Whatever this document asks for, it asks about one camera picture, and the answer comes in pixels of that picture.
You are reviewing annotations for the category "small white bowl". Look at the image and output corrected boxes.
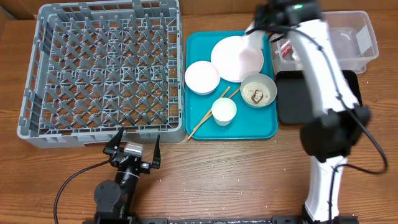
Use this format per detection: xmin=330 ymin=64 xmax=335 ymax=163
xmin=185 ymin=61 xmax=221 ymax=95

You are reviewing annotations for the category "white paper cup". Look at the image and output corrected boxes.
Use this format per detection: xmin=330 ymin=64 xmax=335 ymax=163
xmin=212 ymin=98 xmax=237 ymax=126

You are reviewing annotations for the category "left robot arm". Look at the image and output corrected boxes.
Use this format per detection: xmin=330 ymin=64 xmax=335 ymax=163
xmin=94 ymin=129 xmax=161 ymax=223

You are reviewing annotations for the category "teal plastic tray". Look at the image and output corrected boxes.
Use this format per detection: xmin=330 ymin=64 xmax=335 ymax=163
xmin=185 ymin=30 xmax=279 ymax=141

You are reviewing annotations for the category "wooden chopstick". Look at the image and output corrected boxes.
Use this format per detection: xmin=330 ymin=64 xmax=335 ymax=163
xmin=187 ymin=86 xmax=240 ymax=141
xmin=192 ymin=86 xmax=231 ymax=133

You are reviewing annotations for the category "white rice pile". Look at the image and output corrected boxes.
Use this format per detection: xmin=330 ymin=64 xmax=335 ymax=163
xmin=241 ymin=82 xmax=271 ymax=106

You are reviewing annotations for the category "clear plastic bin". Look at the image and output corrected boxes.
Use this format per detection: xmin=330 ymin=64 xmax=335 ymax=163
xmin=271 ymin=11 xmax=379 ymax=74

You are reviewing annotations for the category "grey bowl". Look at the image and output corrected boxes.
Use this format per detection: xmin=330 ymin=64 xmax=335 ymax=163
xmin=240 ymin=73 xmax=277 ymax=108

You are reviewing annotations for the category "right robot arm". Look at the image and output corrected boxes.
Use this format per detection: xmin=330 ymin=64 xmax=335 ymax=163
xmin=254 ymin=1 xmax=370 ymax=223

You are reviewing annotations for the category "brown food scrap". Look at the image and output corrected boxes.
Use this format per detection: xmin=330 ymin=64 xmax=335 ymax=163
xmin=251 ymin=90 xmax=264 ymax=104

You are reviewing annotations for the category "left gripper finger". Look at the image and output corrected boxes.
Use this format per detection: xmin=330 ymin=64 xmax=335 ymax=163
xmin=105 ymin=127 xmax=124 ymax=149
xmin=152 ymin=135 xmax=161 ymax=169

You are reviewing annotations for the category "upper wooden chopstick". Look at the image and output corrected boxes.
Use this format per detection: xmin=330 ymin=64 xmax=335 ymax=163
xmin=192 ymin=86 xmax=231 ymax=133

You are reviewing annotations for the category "lower wooden chopstick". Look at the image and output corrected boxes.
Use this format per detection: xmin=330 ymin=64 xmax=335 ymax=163
xmin=187 ymin=86 xmax=240 ymax=141

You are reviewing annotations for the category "grey dishwasher rack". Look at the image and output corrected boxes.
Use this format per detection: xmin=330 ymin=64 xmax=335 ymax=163
xmin=17 ymin=1 xmax=186 ymax=148

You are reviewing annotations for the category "black plastic tray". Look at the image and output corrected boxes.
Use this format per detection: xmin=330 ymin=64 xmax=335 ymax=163
xmin=275 ymin=70 xmax=366 ymax=126

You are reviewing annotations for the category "white flat plate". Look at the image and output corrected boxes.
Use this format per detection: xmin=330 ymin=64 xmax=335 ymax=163
xmin=211 ymin=36 xmax=264 ymax=83

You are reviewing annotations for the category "red snack wrapper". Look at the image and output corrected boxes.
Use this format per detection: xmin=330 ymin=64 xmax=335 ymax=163
xmin=280 ymin=40 xmax=292 ymax=57

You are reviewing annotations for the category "white napkin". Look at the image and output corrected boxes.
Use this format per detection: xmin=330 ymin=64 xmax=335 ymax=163
xmin=243 ymin=21 xmax=266 ymax=49

